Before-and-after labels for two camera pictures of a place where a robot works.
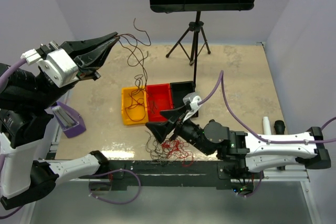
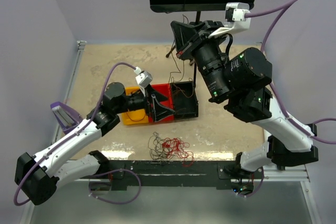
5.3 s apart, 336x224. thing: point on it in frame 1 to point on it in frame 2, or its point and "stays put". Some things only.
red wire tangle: [176, 149] stays put
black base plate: [118, 175] stays put
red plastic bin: [159, 98] stays put
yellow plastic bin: [134, 103] stays put
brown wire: [138, 51] to [175, 61]
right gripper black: [161, 129] to [190, 36]
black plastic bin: [179, 90] stays put
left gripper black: [90, 61] to [158, 112]
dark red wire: [132, 103] stays put
